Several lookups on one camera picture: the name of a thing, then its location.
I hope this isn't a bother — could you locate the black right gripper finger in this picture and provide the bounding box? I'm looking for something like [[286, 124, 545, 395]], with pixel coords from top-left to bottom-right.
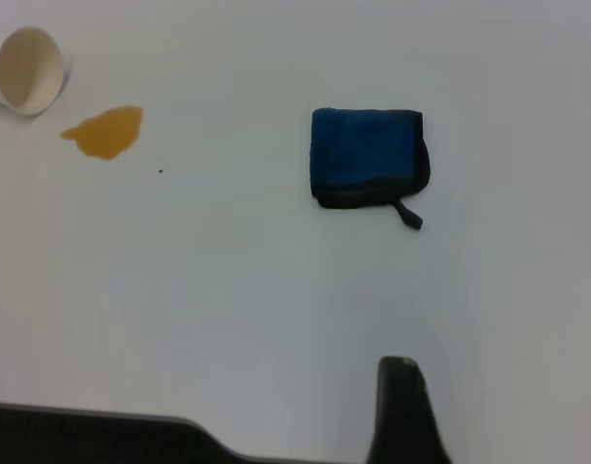
[[365, 356, 454, 464]]

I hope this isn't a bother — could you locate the blue cloth with black edge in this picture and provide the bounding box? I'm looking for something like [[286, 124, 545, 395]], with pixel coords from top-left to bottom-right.
[[310, 106, 431, 232]]

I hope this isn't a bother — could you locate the white paper coffee cup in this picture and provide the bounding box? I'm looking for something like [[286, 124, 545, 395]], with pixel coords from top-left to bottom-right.
[[0, 26, 74, 119]]

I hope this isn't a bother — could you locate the brown liquid spill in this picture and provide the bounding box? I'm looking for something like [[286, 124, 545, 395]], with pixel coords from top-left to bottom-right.
[[59, 104, 145, 162]]

